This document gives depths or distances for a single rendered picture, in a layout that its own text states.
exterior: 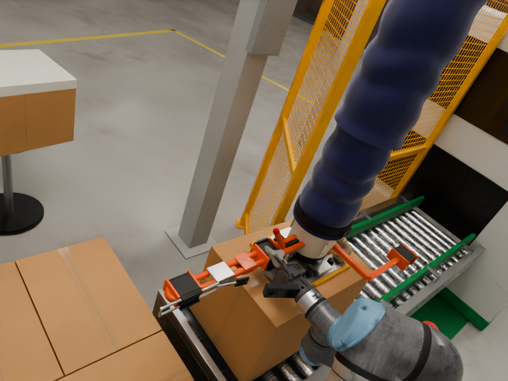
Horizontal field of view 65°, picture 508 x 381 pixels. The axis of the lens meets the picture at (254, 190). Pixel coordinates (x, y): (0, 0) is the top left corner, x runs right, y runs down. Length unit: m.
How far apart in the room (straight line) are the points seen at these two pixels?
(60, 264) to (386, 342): 1.54
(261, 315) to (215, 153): 1.23
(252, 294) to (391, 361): 0.73
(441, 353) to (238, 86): 1.71
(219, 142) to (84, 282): 1.06
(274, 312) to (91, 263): 0.95
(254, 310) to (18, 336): 0.89
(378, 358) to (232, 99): 1.70
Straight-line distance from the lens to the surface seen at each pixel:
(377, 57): 1.21
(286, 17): 2.15
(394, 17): 1.19
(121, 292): 1.91
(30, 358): 1.75
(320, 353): 1.36
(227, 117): 2.28
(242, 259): 1.33
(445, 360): 0.85
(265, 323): 1.43
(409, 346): 0.82
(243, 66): 2.17
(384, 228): 3.01
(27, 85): 2.35
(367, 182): 1.36
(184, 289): 1.19
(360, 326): 0.79
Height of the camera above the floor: 2.05
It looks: 34 degrees down
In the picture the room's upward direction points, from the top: 21 degrees clockwise
